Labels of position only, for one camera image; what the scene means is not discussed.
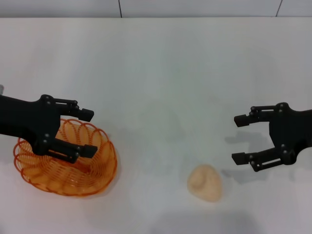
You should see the pale beige steamed bun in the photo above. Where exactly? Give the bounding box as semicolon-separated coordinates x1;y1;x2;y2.
187;164;223;203

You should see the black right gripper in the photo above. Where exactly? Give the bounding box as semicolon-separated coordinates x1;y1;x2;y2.
231;102;312;173

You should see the orange wire basket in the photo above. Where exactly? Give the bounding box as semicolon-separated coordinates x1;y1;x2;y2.
13;118;118;197

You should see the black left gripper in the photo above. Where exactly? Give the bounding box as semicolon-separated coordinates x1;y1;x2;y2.
0;94;98;164

